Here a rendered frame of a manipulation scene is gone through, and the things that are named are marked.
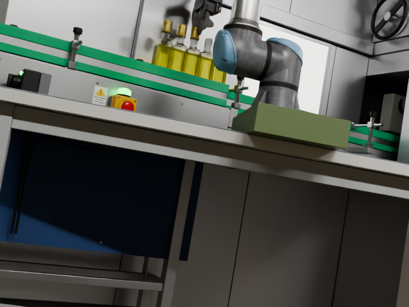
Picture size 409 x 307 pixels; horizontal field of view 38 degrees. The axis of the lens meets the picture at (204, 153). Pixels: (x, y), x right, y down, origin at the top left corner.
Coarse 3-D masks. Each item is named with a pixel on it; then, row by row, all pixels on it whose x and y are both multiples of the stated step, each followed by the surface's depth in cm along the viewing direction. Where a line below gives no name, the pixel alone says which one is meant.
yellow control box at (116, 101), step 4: (112, 96) 186; (116, 96) 183; (120, 96) 183; (124, 96) 184; (112, 100) 186; (116, 100) 183; (120, 100) 183; (124, 100) 184; (128, 100) 185; (132, 100) 185; (136, 100) 186; (108, 104) 188; (112, 104) 185; (116, 104) 183; (120, 104) 183
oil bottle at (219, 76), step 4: (216, 68) 221; (216, 72) 221; (220, 72) 222; (224, 72) 223; (212, 76) 221; (216, 76) 221; (220, 76) 222; (224, 76) 223; (216, 80) 221; (220, 80) 222; (224, 80) 223
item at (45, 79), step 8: (24, 72) 169; (32, 72) 170; (40, 72) 171; (24, 80) 169; (32, 80) 170; (40, 80) 171; (48, 80) 172; (24, 88) 169; (32, 88) 170; (40, 88) 171; (48, 88) 172
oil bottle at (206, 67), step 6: (204, 54) 219; (210, 54) 220; (204, 60) 219; (210, 60) 220; (204, 66) 219; (210, 66) 220; (198, 72) 219; (204, 72) 219; (210, 72) 220; (210, 78) 220
